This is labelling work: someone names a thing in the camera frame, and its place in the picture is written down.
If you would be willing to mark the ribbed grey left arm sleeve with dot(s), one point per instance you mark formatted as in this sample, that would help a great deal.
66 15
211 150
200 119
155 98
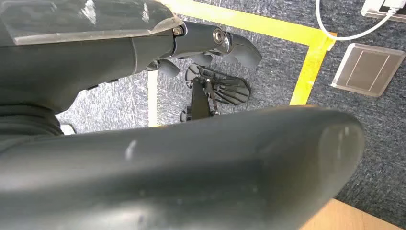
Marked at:
22 127

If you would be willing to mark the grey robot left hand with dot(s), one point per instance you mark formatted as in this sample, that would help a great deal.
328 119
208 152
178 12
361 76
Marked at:
196 177

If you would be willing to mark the white power strip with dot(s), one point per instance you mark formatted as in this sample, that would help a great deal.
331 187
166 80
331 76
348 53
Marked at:
372 9

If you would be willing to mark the black ribbed stand foot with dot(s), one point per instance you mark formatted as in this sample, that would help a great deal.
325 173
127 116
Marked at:
199 101

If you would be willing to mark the yellow floor tape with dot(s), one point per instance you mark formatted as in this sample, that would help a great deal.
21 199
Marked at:
253 23

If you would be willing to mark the white floor tape strip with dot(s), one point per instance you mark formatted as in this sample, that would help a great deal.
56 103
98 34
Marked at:
152 98

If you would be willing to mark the metal floor socket plate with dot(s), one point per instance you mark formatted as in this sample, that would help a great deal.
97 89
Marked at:
368 70

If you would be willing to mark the small white object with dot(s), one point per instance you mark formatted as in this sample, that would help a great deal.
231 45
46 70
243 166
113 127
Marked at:
68 129

